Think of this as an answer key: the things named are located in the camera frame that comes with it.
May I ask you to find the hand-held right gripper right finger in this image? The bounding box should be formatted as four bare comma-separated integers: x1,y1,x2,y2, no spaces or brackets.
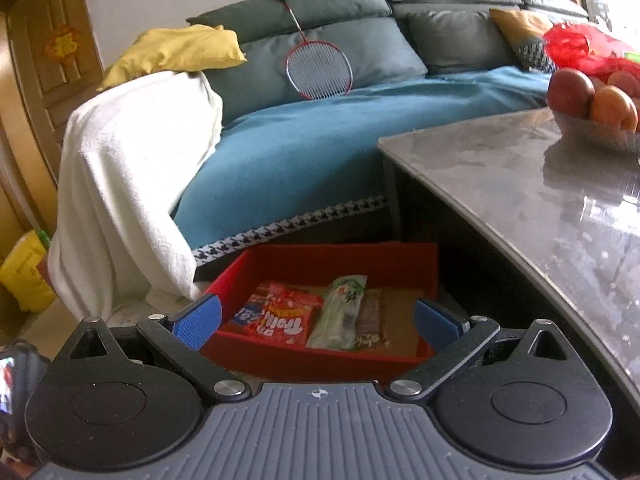
385,298,591,402

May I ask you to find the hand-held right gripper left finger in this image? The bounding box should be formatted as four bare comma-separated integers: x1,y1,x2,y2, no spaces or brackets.
55,294,252,403

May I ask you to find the clear brown snack packet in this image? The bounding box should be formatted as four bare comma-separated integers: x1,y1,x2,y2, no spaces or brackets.
356,289,392,352

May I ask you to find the red gummy snack packet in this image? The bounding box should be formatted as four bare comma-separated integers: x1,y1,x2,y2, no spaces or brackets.
234,281,324,350

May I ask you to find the red cardboard box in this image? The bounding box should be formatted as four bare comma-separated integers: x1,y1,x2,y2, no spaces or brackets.
201,242,441,382

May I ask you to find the green white snack packet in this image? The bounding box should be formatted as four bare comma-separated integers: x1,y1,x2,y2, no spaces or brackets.
306,274,369,351

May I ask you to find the yellow bag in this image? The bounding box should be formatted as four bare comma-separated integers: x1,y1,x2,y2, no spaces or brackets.
0,229,57,314

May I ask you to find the dark coffee table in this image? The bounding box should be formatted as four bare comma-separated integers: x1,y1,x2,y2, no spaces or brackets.
377,105,640,480

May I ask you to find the white blanket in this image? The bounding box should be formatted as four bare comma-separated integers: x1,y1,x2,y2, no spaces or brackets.
47,71,224,322

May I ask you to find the blue sofa cover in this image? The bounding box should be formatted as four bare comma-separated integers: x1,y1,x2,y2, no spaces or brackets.
171,64,557,267

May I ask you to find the glass fruit bowl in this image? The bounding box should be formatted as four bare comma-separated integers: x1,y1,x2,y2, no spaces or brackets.
550,105,640,154

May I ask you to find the wooden door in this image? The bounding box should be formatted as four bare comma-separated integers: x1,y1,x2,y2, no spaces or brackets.
0,0,107,271

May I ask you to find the yellow pillow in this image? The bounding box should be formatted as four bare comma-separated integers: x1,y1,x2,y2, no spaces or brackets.
96,24,249,93

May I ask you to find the red badminton racket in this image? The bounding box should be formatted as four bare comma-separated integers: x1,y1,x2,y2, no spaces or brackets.
266,0,354,101

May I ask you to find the grey cushion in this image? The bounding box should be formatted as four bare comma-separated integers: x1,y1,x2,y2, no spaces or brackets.
407,10,524,77

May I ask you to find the yellow patterned cushion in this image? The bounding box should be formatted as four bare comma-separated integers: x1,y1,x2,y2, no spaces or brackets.
489,7,562,74

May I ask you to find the red door ornament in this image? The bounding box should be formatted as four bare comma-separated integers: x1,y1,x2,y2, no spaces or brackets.
44,24,82,64

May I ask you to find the red plastic bag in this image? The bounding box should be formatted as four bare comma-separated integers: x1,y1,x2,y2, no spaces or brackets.
542,22,640,80

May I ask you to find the grey green sofa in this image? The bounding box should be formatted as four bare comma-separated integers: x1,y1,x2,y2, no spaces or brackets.
186,0,592,78

